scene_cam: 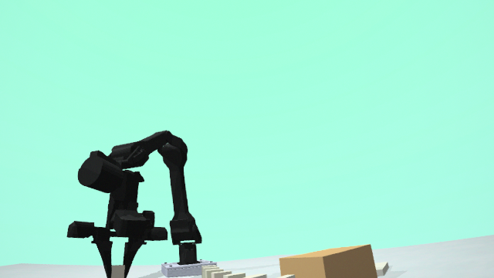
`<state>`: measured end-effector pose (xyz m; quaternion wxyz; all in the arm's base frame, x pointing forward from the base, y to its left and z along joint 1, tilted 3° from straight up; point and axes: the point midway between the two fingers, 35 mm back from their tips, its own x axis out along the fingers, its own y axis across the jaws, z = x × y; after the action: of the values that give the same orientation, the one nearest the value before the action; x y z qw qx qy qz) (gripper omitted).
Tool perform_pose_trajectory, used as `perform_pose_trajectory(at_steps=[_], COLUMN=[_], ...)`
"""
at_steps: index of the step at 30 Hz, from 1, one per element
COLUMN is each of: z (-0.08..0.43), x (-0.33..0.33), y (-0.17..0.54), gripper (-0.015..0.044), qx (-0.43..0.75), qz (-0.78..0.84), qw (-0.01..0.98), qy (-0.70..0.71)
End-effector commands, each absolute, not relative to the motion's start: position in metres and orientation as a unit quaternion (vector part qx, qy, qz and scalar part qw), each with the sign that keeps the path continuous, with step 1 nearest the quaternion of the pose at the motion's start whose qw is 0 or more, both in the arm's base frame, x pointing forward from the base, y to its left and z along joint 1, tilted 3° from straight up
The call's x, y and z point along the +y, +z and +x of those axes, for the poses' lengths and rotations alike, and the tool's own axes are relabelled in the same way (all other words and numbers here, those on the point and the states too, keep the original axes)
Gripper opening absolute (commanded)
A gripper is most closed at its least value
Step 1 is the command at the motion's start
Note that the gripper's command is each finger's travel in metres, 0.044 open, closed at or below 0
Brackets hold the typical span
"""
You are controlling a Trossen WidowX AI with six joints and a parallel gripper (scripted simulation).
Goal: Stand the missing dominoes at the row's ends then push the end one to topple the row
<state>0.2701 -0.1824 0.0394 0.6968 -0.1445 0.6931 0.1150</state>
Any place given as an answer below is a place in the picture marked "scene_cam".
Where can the brown box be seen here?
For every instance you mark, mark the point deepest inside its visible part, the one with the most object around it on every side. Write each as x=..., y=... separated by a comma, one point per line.
x=341, y=262

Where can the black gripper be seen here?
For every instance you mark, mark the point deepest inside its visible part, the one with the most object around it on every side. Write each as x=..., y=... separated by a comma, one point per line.
x=101, y=236

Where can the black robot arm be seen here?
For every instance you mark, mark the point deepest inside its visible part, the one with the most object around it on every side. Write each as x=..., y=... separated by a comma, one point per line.
x=105, y=174

